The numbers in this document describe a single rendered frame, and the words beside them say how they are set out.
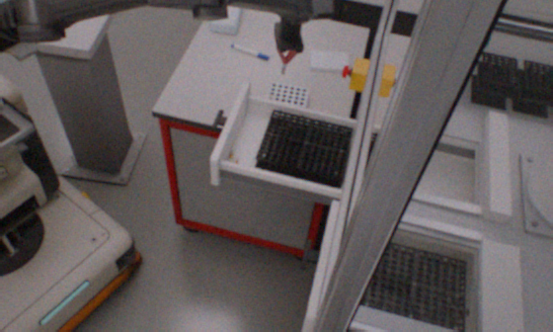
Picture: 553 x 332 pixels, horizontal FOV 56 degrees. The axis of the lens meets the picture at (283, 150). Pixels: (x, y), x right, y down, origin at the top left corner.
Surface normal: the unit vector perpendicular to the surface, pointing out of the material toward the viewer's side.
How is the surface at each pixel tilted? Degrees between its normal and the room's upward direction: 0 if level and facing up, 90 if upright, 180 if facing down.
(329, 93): 0
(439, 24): 90
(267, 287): 0
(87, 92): 90
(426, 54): 90
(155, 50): 0
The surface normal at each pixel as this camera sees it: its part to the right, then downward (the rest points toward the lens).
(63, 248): 0.07, -0.63
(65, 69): -0.14, 0.76
